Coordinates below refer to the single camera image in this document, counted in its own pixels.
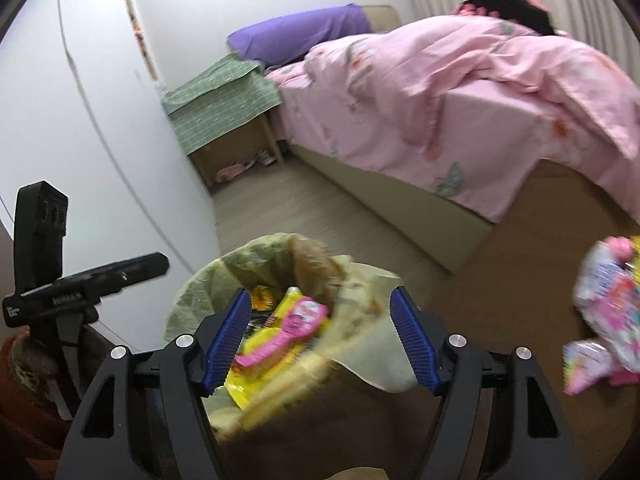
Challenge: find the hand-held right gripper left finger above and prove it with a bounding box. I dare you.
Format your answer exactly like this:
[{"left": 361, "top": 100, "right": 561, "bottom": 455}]
[{"left": 59, "top": 287, "right": 252, "bottom": 480}]

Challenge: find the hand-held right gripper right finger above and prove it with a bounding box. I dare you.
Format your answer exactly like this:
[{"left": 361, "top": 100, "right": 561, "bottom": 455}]
[{"left": 390, "top": 286, "right": 583, "bottom": 480}]

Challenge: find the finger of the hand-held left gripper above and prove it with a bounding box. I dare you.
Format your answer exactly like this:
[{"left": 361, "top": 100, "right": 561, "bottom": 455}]
[{"left": 60, "top": 252, "right": 169, "bottom": 293}]

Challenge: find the yellow snack packet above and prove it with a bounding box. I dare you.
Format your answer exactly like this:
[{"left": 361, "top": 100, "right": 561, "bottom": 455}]
[{"left": 224, "top": 287, "right": 331, "bottom": 411}]

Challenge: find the bin with yellow bag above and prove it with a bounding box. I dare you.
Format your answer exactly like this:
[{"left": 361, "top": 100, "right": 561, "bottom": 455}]
[{"left": 164, "top": 232, "right": 420, "bottom": 461}]

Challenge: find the pink snack packet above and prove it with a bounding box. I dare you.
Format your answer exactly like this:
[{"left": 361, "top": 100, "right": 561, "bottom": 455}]
[{"left": 235, "top": 296, "right": 331, "bottom": 368}]

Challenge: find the small pink white packet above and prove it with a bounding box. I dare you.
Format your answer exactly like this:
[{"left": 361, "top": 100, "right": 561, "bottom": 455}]
[{"left": 562, "top": 340, "right": 617, "bottom": 396}]

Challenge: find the colourful cartoon snack packet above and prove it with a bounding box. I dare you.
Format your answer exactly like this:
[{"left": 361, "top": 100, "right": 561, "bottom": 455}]
[{"left": 572, "top": 235, "right": 640, "bottom": 386}]

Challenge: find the white door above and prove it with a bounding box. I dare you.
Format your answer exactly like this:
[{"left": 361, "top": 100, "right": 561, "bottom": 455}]
[{"left": 0, "top": 0, "right": 221, "bottom": 281}]

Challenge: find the pink slipper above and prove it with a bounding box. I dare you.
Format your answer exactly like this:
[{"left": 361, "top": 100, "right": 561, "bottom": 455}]
[{"left": 215, "top": 161, "right": 255, "bottom": 183}]

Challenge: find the bed with pink sheet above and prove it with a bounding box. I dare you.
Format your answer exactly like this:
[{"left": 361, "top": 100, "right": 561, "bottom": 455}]
[{"left": 265, "top": 50, "right": 640, "bottom": 276}]

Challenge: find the wooden nightstand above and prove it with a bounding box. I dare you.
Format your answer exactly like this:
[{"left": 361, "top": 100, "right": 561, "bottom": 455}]
[{"left": 189, "top": 110, "right": 286, "bottom": 195}]

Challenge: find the green checked cloth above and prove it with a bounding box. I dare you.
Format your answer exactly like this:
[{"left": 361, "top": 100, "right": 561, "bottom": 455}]
[{"left": 161, "top": 54, "right": 281, "bottom": 153}]

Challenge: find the pink floral duvet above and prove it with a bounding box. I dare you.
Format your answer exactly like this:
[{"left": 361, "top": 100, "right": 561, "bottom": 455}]
[{"left": 305, "top": 12, "right": 640, "bottom": 226}]

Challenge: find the purple pillow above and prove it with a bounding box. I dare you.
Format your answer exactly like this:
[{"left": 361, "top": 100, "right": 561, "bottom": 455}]
[{"left": 227, "top": 2, "right": 373, "bottom": 68}]

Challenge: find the beige headboard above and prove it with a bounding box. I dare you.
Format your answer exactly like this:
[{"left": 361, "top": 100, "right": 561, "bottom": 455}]
[{"left": 361, "top": 4, "right": 403, "bottom": 36}]

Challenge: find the black pink printed garment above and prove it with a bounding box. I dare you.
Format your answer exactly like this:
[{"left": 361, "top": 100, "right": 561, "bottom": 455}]
[{"left": 455, "top": 0, "right": 558, "bottom": 36}]

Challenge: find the colourful wall sticker strip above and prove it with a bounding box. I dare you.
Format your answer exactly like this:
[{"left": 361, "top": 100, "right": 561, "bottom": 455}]
[{"left": 117, "top": 0, "right": 162, "bottom": 82}]

